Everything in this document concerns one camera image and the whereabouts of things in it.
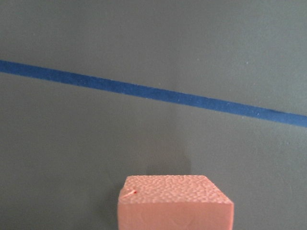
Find orange foam cube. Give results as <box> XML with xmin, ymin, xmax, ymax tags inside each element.
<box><xmin>117</xmin><ymin>175</ymin><xmax>234</xmax><ymax>230</ymax></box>

